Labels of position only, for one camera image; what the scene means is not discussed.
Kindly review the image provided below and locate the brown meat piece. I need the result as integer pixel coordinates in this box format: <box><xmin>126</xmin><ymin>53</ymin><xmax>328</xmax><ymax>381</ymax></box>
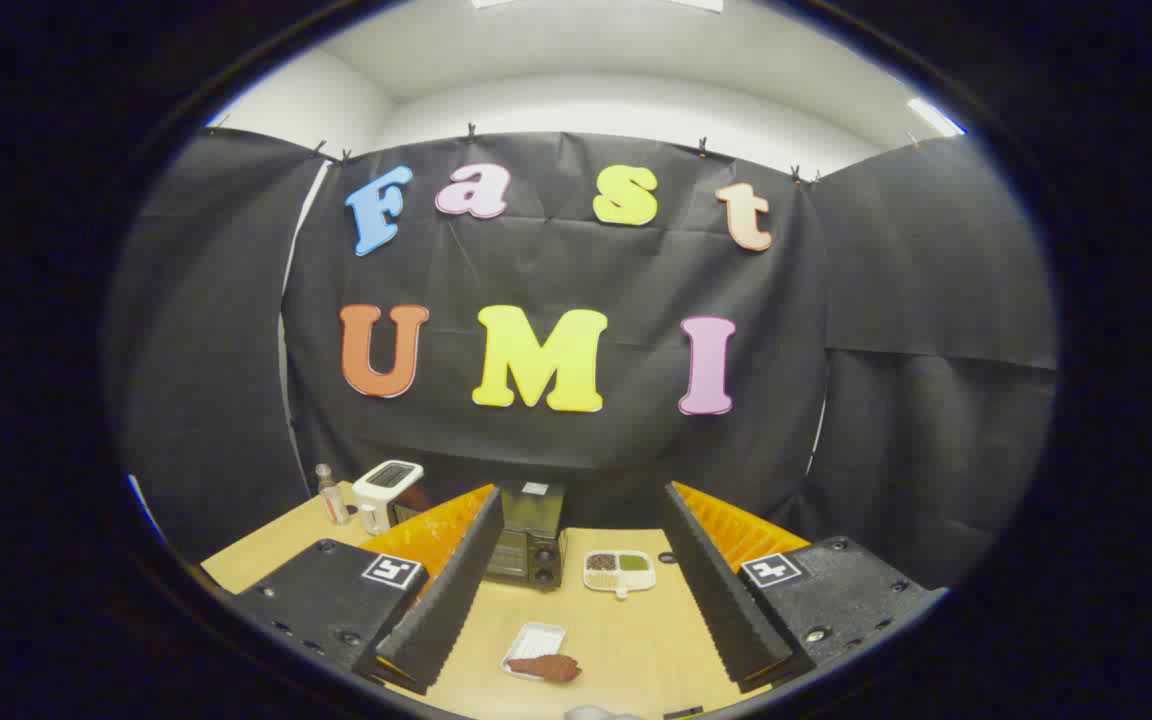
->
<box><xmin>506</xmin><ymin>654</ymin><xmax>582</xmax><ymax>684</ymax></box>

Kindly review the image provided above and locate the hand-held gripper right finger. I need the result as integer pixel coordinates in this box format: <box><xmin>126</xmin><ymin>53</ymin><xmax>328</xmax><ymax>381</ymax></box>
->
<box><xmin>661</xmin><ymin>481</ymin><xmax>948</xmax><ymax>694</ymax></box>

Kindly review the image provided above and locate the white divided dish with beans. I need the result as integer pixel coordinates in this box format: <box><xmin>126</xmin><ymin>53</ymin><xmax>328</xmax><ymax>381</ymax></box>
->
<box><xmin>582</xmin><ymin>549</ymin><xmax>657</xmax><ymax>599</ymax></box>

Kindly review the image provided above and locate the white rectangular tray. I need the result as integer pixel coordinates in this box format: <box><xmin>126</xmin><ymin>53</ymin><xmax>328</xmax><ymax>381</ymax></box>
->
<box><xmin>500</xmin><ymin>622</ymin><xmax>567</xmax><ymax>681</ymax></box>

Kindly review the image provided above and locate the black toaster oven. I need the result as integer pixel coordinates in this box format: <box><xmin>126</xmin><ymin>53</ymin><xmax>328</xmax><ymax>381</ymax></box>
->
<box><xmin>481</xmin><ymin>480</ymin><xmax>569</xmax><ymax>589</ymax></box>

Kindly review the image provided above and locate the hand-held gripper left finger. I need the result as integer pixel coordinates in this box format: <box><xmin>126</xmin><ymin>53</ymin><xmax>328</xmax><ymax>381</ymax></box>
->
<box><xmin>231</xmin><ymin>483</ymin><xmax>507</xmax><ymax>696</ymax></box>

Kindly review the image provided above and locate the white toaster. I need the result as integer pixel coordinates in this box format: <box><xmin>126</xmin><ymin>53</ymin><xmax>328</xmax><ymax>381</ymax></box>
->
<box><xmin>351</xmin><ymin>460</ymin><xmax>427</xmax><ymax>536</ymax></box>

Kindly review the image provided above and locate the ceiling light panel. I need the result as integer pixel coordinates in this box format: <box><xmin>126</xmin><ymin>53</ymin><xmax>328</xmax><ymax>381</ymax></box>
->
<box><xmin>906</xmin><ymin>97</ymin><xmax>967</xmax><ymax>138</ymax></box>
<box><xmin>471</xmin><ymin>0</ymin><xmax>727</xmax><ymax>13</ymax></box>

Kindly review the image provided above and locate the small clear bottle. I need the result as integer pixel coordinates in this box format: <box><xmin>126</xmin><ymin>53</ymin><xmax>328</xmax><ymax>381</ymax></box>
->
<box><xmin>314</xmin><ymin>463</ymin><xmax>351</xmax><ymax>526</ymax></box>

